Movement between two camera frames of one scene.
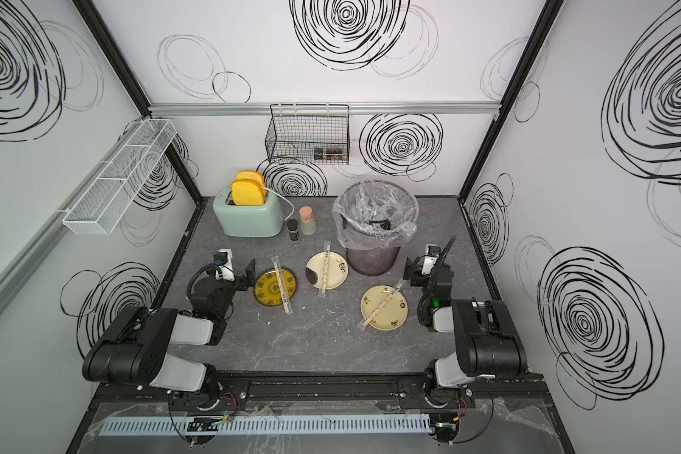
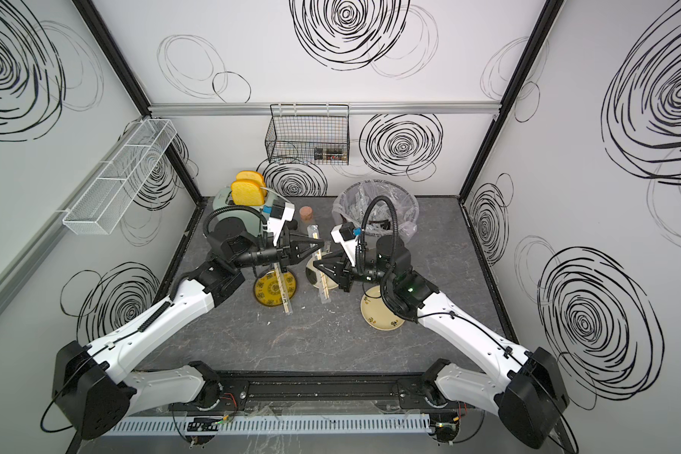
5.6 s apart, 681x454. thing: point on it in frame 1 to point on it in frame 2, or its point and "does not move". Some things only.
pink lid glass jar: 307,220 does not move
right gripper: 416,270 to 345,270
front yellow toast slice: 247,193 does not move
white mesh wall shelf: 104,200 does not move
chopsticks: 282,285 does not move
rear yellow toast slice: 252,176 does not move
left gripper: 242,285 to 288,253
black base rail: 332,391 does not move
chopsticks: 364,322 to 313,232
